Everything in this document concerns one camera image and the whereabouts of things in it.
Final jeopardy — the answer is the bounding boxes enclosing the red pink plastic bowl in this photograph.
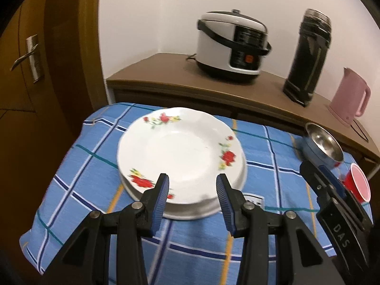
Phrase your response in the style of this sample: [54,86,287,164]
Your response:
[343,163,371,204]

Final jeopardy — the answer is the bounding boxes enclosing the stainless steel bowl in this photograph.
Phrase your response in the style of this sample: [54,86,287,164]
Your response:
[301,122,344,170]

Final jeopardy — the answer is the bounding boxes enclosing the white plate red flowers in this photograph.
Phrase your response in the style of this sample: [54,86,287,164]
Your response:
[117,107,247,204]

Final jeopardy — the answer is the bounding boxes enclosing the blue checked tablecloth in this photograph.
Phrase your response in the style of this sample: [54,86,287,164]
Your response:
[19,102,374,285]

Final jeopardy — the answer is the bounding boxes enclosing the plain white flat plate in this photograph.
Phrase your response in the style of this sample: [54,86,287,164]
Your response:
[118,154,248,221]

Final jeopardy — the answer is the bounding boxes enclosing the pink electric kettle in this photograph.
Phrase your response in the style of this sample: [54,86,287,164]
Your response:
[328,68,371,127]

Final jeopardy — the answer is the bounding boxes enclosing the black tall thermos flask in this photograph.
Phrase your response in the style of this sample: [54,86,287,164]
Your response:
[283,8,332,107]

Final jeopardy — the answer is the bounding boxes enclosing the brown wooden door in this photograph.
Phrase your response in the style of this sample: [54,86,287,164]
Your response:
[1,0,108,282]

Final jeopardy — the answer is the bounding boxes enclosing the brown wooden sideboard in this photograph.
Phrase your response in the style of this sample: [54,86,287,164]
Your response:
[106,53,379,174]

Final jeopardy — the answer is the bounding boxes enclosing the white black rice cooker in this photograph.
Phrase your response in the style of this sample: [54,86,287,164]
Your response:
[187,9,272,84]

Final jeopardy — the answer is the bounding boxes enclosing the black kettle power cable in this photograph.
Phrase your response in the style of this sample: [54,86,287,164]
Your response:
[350,118,370,142]

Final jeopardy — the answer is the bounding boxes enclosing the silver door handle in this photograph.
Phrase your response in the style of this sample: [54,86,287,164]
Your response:
[10,34,44,84]

